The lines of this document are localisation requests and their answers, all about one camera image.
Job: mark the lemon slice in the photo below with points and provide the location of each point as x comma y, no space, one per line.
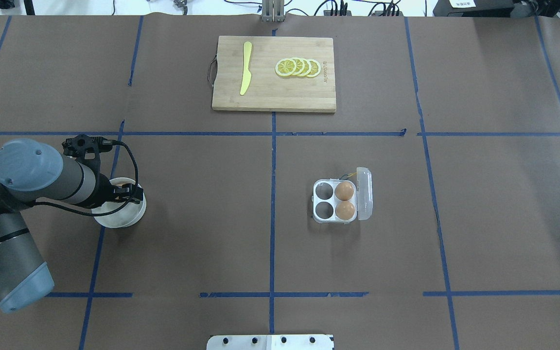
306,68
299,65
315,68
286,67

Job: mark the white bowl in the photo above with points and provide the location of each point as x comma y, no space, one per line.
125,217

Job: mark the brown egg in box near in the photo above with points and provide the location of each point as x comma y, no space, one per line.
345,211

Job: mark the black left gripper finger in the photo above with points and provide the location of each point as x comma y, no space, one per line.
129,197
127,188

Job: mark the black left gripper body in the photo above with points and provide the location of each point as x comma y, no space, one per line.
103,192

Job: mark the brown egg in box far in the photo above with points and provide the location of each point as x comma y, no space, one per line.
344,190

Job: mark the clear plastic egg box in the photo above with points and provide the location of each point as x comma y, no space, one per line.
324,200

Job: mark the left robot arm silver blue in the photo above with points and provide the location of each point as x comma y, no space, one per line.
35,174

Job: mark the aluminium frame post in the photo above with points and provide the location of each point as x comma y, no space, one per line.
273,11

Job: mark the yellow plastic knife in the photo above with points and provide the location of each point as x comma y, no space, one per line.
246,73

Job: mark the brown egg in box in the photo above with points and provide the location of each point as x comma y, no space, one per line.
344,190
345,211

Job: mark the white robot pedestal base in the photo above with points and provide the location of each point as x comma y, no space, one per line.
272,342

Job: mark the bamboo cutting board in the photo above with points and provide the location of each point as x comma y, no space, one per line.
268,92

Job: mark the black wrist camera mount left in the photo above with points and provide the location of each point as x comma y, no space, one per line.
86,150

